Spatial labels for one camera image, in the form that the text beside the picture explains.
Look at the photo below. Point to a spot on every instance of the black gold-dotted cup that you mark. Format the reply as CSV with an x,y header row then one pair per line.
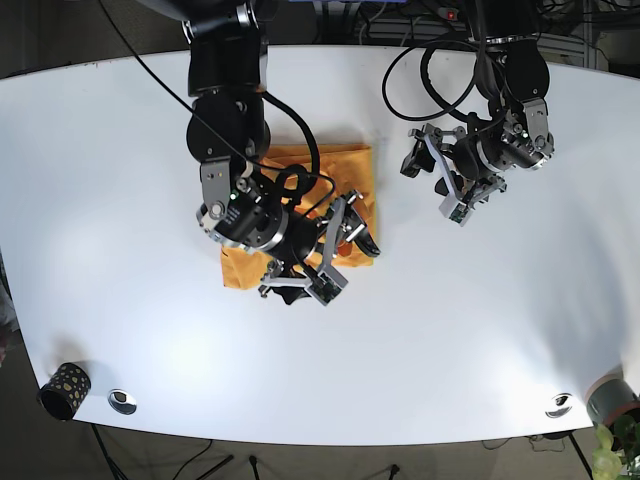
x,y
65,391

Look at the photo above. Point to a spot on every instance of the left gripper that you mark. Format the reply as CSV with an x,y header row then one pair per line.
x,y
465,181

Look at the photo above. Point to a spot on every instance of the orange yellow T-shirt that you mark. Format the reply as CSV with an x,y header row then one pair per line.
x,y
351,166

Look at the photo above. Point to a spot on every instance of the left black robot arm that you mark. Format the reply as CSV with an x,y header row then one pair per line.
x,y
510,73

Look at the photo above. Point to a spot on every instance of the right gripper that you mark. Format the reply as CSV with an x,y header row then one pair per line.
x,y
301,264

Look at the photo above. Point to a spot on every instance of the grey plant pot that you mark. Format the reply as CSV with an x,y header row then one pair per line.
x,y
610,398

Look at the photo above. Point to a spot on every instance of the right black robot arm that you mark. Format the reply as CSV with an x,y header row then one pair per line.
x,y
292,214

